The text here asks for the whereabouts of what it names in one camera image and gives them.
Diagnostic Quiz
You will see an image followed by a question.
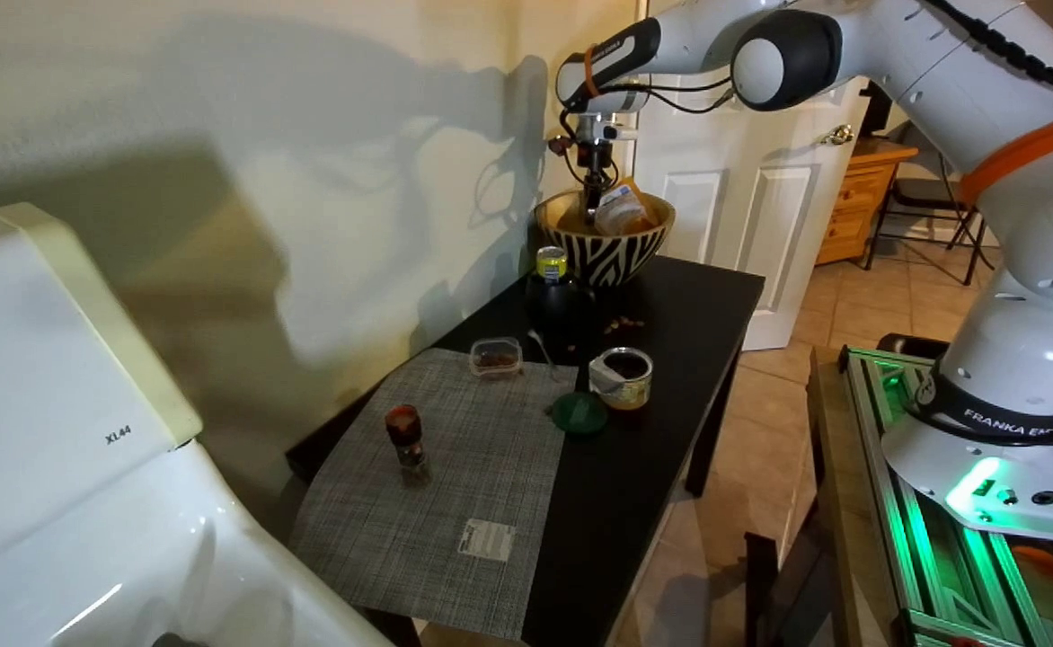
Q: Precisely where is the white and orange mug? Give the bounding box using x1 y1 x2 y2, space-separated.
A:
587 344 659 414

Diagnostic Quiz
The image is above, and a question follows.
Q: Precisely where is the orange and white packet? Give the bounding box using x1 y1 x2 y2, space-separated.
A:
589 182 662 236

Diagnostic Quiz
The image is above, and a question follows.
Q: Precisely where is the small grinder with red cap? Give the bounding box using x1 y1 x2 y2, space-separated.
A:
383 403 432 489

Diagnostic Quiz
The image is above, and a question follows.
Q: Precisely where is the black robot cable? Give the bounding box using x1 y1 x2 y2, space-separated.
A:
613 67 746 117

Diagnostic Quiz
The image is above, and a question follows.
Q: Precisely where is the white panel door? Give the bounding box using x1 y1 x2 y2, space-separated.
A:
620 67 879 354

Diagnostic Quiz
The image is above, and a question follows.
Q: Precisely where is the metal spoon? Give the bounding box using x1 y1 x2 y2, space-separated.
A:
522 327 562 370

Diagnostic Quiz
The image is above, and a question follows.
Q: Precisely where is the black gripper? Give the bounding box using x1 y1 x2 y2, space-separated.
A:
571 107 623 224

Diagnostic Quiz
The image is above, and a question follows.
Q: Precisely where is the wooden dresser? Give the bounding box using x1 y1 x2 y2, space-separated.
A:
818 140 921 268

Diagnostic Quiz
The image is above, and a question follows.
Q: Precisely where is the black folding chair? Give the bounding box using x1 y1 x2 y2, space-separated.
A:
862 82 998 286

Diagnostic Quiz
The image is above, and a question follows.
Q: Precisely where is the black table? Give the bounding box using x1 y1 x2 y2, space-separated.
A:
283 250 770 647

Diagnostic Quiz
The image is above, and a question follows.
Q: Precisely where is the white label on placemat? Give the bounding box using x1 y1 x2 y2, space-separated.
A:
455 517 519 566

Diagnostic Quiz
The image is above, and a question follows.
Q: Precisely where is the white stove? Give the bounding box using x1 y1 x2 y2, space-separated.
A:
0 196 397 647

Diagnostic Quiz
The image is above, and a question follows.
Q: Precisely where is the grey woven placemat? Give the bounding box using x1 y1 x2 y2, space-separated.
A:
289 344 584 644

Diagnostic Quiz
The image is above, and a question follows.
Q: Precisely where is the aluminium robot stand frame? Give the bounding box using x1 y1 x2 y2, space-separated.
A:
841 344 1053 647

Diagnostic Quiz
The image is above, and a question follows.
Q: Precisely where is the dark bottle with yellow cap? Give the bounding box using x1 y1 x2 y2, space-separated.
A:
528 245 580 344

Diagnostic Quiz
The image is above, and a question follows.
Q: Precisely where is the zebra patterned wooden bowl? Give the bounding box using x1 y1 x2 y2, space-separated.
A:
534 187 681 292

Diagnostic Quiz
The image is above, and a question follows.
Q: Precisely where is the green funnel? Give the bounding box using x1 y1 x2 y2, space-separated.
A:
546 389 613 437

